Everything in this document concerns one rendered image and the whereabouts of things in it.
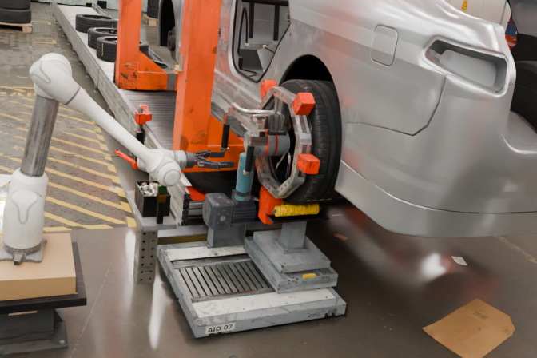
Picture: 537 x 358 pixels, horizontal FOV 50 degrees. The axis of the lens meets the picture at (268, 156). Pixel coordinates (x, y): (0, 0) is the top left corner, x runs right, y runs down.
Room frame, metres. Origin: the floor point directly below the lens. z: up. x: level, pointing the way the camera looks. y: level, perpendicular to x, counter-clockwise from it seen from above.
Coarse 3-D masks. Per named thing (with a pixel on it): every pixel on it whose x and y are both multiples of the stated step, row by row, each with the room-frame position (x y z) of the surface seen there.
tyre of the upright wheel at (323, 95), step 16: (288, 80) 2.97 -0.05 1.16; (304, 80) 2.92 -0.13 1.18; (320, 96) 2.76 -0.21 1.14; (336, 96) 2.80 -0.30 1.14; (320, 112) 2.67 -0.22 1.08; (336, 112) 2.71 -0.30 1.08; (320, 128) 2.62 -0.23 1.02; (336, 128) 2.66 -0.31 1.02; (320, 144) 2.59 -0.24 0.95; (336, 144) 2.63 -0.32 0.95; (320, 160) 2.58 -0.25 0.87; (336, 160) 2.61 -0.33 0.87; (272, 176) 2.97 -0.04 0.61; (320, 176) 2.59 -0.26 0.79; (336, 176) 2.63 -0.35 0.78; (304, 192) 2.64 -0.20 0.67; (320, 192) 2.64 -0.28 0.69; (336, 192) 2.69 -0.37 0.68
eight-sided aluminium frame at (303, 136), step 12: (276, 96) 2.86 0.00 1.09; (288, 96) 2.75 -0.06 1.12; (264, 108) 3.01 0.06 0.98; (264, 120) 3.06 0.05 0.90; (300, 120) 2.69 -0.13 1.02; (300, 132) 2.61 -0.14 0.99; (300, 144) 2.59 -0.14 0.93; (264, 156) 3.01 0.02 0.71; (264, 168) 2.99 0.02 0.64; (264, 180) 2.88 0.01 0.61; (288, 180) 2.63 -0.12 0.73; (300, 180) 2.60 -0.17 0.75; (276, 192) 2.72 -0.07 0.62; (288, 192) 2.70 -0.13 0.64
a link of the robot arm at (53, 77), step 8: (40, 64) 2.17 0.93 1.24; (48, 64) 2.18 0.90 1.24; (56, 64) 2.23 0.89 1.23; (64, 64) 2.29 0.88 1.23; (32, 72) 2.15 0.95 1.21; (40, 72) 2.15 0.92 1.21; (48, 72) 2.16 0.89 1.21; (56, 72) 2.18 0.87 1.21; (64, 72) 2.23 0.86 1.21; (40, 80) 2.15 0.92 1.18; (48, 80) 2.15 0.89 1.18; (56, 80) 2.16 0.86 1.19; (64, 80) 2.18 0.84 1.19; (72, 80) 2.22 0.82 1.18; (40, 88) 2.17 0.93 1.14; (48, 88) 2.15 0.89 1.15; (56, 88) 2.16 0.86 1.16; (64, 88) 2.17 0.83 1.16; (72, 88) 2.19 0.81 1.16; (56, 96) 2.17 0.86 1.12; (64, 96) 2.17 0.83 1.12; (72, 96) 2.19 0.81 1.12; (64, 104) 2.20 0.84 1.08
